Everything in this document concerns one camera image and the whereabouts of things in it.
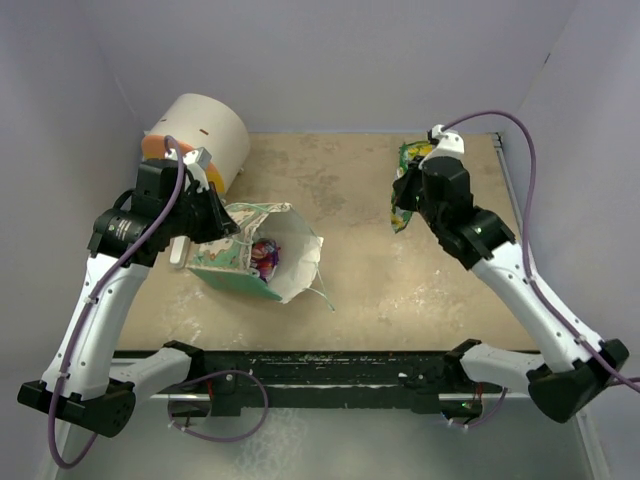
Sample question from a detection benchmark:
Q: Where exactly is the purple berry Fox's candy bag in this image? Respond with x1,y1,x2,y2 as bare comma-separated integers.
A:
250,238,280,283

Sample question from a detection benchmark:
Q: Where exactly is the green floral paper bag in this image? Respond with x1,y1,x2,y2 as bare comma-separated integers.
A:
185,202,335,311

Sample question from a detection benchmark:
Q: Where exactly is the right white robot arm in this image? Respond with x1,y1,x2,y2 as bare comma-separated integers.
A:
391,156,629,423

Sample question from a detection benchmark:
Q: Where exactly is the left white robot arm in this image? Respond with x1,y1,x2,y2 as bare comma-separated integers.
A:
17,159,239,438

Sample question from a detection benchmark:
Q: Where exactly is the small white flat bar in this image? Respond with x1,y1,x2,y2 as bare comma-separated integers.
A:
169,236,191,269

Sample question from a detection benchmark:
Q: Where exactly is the white cylinder orange rim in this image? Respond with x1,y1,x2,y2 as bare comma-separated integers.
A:
141,93,251,195

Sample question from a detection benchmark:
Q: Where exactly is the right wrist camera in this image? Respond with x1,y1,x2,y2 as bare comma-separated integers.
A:
426,124,465,160

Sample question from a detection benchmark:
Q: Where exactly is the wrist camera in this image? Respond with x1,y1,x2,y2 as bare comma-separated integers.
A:
426,124,465,160
182,147,211,173

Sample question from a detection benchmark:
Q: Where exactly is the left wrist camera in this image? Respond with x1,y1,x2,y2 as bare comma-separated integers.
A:
182,147,211,173

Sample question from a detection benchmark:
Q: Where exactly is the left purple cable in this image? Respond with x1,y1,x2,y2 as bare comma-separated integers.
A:
46,134,189,469

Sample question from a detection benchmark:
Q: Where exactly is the purple cable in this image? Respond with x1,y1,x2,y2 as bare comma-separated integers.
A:
442,108,640,394
46,134,189,469

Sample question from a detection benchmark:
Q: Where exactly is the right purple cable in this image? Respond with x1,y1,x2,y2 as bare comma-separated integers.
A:
442,108,640,394

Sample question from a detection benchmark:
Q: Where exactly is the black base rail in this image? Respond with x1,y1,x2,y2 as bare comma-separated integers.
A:
149,349,504,417

